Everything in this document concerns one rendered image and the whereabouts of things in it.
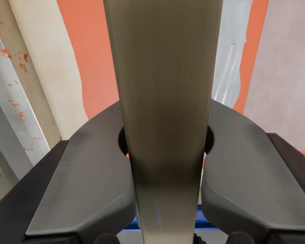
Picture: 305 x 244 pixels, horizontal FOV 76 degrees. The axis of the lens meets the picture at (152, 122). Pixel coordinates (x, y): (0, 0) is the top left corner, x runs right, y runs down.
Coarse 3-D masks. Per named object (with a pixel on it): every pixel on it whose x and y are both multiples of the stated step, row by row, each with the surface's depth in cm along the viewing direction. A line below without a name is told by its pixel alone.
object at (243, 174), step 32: (224, 128) 8; (256, 128) 8; (224, 160) 7; (256, 160) 6; (224, 192) 6; (256, 192) 5; (288, 192) 5; (224, 224) 6; (256, 224) 5; (288, 224) 5
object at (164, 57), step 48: (144, 0) 4; (192, 0) 4; (144, 48) 5; (192, 48) 5; (144, 96) 6; (192, 96) 6; (144, 144) 7; (192, 144) 7; (144, 192) 8; (192, 192) 8; (144, 240) 11; (192, 240) 11
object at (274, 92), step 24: (264, 48) 23; (288, 48) 23; (96, 72) 25; (240, 72) 24; (264, 72) 24; (288, 72) 24; (96, 96) 26; (240, 96) 26; (264, 96) 26; (288, 96) 26; (264, 120) 28; (288, 120) 28
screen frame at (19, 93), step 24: (0, 0) 20; (0, 24) 19; (0, 48) 20; (24, 48) 23; (0, 72) 21; (24, 72) 23; (0, 96) 23; (24, 96) 23; (24, 120) 25; (48, 120) 27; (24, 144) 27; (48, 144) 27
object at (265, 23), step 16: (64, 0) 20; (80, 0) 20; (96, 0) 20; (256, 0) 20; (272, 0) 20; (288, 0) 20; (304, 0) 20; (64, 16) 21; (80, 16) 21; (96, 16) 21; (256, 16) 21; (272, 16) 21; (288, 16) 21; (304, 16) 21; (80, 32) 22; (96, 32) 22; (256, 32) 22; (272, 32) 22; (288, 32) 22; (304, 32) 22; (80, 48) 23; (96, 48) 23
